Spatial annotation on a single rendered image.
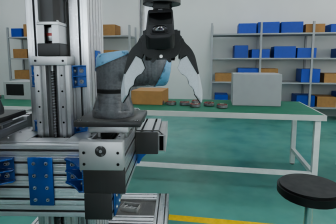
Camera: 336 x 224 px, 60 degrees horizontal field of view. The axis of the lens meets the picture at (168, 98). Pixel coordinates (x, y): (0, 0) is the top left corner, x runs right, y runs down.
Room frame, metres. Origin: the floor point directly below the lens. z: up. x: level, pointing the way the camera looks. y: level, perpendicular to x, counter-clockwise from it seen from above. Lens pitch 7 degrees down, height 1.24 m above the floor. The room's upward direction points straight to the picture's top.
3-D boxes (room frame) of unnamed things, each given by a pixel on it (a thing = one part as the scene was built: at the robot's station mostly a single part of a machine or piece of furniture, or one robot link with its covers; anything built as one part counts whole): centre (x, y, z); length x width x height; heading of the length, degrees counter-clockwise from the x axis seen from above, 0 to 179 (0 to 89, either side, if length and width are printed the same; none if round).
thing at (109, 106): (1.05, 0.20, 1.09); 0.15 x 0.15 x 0.10
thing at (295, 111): (3.16, -0.40, 0.38); 2.20 x 0.90 x 0.75; 80
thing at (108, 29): (6.87, 1.33, 1.90); 0.40 x 0.36 x 0.24; 172
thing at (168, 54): (0.57, 0.01, 1.29); 0.09 x 0.08 x 0.12; 178
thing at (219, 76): (6.43, -1.22, 0.87); 0.40 x 0.36 x 0.17; 170
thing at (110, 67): (1.05, 0.19, 1.20); 0.13 x 0.12 x 0.14; 96
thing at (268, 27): (6.27, -2.09, 1.89); 0.42 x 0.42 x 0.23; 79
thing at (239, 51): (6.37, -1.56, 1.41); 0.42 x 0.28 x 0.26; 172
